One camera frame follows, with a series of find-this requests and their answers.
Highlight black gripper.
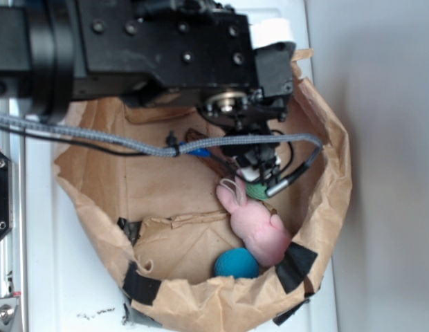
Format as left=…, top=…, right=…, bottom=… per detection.
left=77, top=0, right=295, bottom=184

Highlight green knitted ball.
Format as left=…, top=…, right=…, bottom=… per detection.
left=246, top=183, right=269, bottom=201

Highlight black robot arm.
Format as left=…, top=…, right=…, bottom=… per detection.
left=0, top=1, right=295, bottom=136

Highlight blue knitted ball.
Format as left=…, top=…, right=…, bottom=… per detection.
left=214, top=248, right=259, bottom=279

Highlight brown wood piece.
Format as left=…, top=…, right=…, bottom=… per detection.
left=185, top=128, right=238, bottom=178

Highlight brown paper bag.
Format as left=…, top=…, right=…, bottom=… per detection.
left=53, top=49, right=352, bottom=331

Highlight pink plush bunny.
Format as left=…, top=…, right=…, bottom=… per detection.
left=216, top=177, right=291, bottom=268

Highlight grey braided cable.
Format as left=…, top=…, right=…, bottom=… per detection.
left=0, top=111, right=323, bottom=200

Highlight aluminium frame rail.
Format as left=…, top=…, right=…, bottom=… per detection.
left=0, top=96, right=30, bottom=332

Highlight black octagonal mount plate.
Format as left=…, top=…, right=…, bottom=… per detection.
left=0, top=150, right=12, bottom=242

